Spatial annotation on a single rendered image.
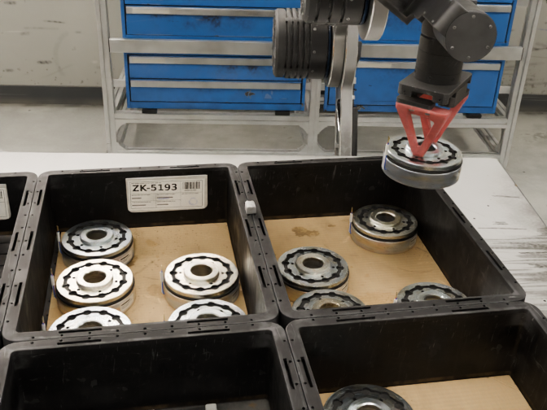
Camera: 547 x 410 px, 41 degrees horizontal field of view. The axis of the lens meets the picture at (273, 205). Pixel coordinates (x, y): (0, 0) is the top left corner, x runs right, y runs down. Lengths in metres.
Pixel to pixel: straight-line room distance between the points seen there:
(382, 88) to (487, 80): 0.43
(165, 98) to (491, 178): 1.62
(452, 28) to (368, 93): 2.19
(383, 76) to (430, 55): 2.08
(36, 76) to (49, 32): 0.25
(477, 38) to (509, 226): 0.75
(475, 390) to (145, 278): 0.47
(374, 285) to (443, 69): 0.33
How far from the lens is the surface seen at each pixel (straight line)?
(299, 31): 1.85
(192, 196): 1.15
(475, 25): 0.83
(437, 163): 0.96
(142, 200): 1.15
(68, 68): 3.92
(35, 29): 3.89
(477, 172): 1.73
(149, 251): 1.11
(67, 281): 1.01
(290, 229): 1.16
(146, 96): 2.98
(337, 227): 1.18
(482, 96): 3.13
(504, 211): 1.58
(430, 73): 0.92
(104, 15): 2.88
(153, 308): 0.99
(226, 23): 2.87
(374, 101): 3.02
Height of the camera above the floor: 1.43
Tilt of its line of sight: 29 degrees down
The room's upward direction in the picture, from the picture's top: 2 degrees clockwise
